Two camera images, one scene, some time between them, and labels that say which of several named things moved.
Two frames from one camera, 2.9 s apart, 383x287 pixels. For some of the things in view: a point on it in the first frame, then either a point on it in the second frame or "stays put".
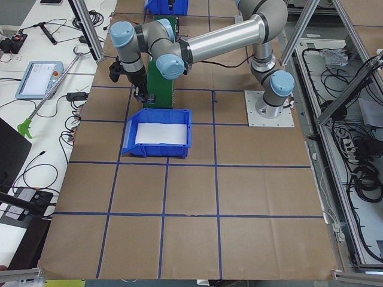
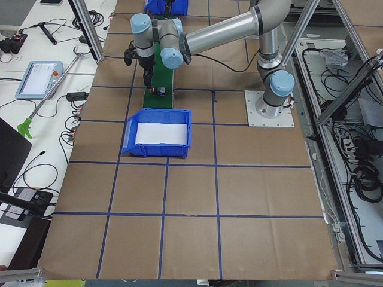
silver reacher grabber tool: x=24 y=127 stays put
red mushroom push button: x=151 y=98 to x=160 y=91
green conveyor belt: x=162 y=87 stays put
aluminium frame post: x=90 y=28 stays put
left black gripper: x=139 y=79 to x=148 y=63
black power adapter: x=75 y=96 stays put
